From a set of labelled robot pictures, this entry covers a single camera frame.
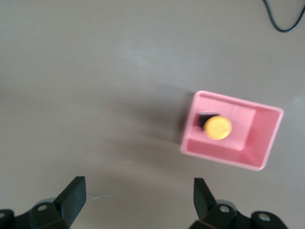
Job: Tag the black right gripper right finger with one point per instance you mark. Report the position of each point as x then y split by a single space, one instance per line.
226 217

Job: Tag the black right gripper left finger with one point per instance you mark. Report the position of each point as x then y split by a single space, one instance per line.
47 214

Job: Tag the yellow push button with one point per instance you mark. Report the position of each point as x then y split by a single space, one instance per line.
218 127

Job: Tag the pink plastic box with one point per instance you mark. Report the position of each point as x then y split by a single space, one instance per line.
262 133

